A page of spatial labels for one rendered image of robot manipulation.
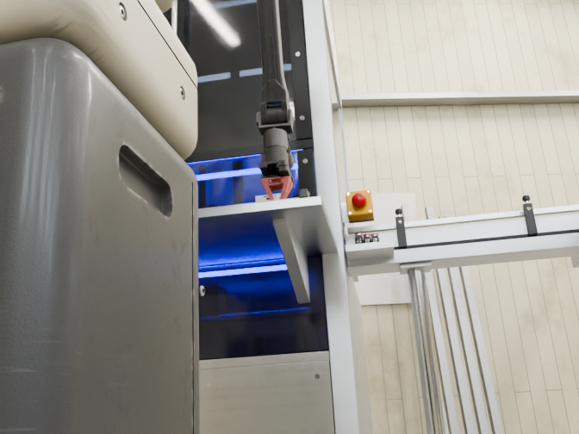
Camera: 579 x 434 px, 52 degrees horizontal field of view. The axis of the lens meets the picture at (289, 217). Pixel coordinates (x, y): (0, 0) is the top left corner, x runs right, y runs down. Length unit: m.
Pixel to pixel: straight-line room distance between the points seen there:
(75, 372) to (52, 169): 0.11
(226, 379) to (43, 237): 1.29
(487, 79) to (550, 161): 1.05
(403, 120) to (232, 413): 4.73
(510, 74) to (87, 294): 6.41
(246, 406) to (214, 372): 0.12
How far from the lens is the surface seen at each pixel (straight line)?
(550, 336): 5.81
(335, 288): 1.59
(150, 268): 0.44
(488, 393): 4.95
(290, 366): 1.57
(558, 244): 1.78
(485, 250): 1.73
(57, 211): 0.35
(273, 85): 1.45
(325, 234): 1.43
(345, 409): 1.55
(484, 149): 6.13
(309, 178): 1.68
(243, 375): 1.60
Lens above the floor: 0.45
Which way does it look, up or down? 19 degrees up
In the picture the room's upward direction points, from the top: 3 degrees counter-clockwise
